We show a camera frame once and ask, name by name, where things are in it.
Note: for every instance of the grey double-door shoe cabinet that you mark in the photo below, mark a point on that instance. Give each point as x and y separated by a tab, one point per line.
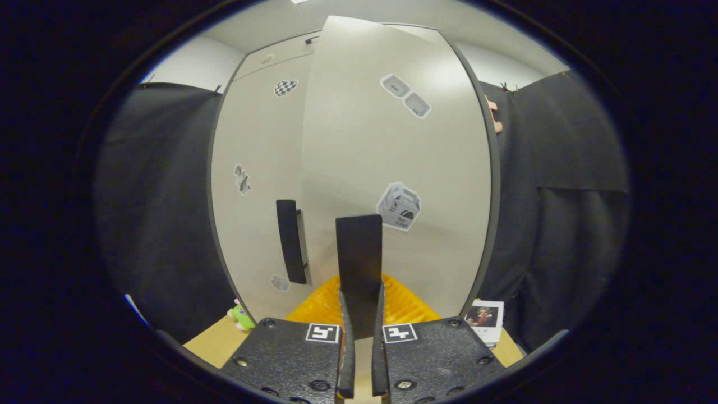
496	179

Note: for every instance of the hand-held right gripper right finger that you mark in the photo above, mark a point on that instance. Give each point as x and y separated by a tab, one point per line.
379	365

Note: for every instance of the black backdrop cloth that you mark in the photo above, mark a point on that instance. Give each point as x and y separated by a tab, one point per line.
572	224

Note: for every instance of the white portrait cover book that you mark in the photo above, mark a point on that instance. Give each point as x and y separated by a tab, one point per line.
485	317

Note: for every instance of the small green plush toy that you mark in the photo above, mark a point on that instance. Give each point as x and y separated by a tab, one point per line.
242	318

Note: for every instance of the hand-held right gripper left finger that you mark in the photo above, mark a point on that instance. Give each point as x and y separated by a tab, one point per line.
347	365

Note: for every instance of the grey shoe cabinet door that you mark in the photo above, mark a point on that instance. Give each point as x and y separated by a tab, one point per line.
364	140
252	140

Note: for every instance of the grey cabinet drawer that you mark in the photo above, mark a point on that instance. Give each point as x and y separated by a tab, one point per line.
286	53

